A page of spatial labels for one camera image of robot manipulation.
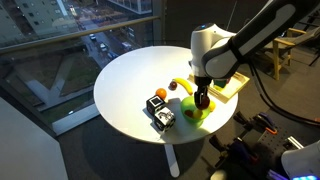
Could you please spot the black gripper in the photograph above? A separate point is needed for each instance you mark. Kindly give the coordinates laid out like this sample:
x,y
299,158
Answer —
x,y
203,83

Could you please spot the black perforated mounting board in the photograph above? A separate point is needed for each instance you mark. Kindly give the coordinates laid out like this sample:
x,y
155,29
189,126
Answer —
x,y
276,143

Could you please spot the red strawberry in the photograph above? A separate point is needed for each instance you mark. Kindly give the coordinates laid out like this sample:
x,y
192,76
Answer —
x,y
188,113

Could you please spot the dark purple plum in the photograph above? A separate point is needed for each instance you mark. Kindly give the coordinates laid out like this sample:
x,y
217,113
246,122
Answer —
x,y
173,85

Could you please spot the yellow banana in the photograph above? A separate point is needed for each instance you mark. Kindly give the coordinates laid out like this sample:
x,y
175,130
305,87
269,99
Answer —
x,y
185,85

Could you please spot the metal balcony handrail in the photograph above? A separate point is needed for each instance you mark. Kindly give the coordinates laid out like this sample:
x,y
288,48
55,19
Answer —
x,y
76,35

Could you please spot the blue and black clamp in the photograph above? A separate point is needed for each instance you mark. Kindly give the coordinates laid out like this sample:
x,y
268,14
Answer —
x,y
236,150

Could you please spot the dark window frame post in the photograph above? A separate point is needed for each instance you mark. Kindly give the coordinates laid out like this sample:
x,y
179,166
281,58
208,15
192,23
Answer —
x,y
159,20

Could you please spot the black-and-white zebra print cube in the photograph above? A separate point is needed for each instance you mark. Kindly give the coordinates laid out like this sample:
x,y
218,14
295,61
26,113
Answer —
x,y
164,119

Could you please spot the yellow-orange round fruit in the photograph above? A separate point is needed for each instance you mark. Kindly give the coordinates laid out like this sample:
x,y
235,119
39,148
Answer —
x,y
212,106

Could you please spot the light wooden tray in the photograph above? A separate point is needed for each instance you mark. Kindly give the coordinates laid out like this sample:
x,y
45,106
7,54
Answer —
x,y
233,86

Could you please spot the wooden chair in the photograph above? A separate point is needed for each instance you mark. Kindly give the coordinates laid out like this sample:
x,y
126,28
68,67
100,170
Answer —
x,y
280,50

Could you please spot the red apple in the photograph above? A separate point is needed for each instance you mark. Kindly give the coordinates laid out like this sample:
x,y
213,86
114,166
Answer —
x,y
204,102

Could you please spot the blue clamp with orange trigger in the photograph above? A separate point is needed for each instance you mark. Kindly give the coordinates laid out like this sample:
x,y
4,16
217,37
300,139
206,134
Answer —
x,y
258,121

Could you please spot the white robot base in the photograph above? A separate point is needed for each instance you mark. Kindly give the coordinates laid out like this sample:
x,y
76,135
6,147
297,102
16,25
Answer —
x,y
301,160

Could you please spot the yellow lemon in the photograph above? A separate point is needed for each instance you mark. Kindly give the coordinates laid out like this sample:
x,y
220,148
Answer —
x,y
197,114

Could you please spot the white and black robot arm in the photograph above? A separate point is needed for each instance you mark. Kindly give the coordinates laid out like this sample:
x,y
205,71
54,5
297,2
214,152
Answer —
x,y
240,36

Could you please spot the green translucent bowl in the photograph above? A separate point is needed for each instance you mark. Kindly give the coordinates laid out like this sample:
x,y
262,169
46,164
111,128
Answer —
x,y
188,104

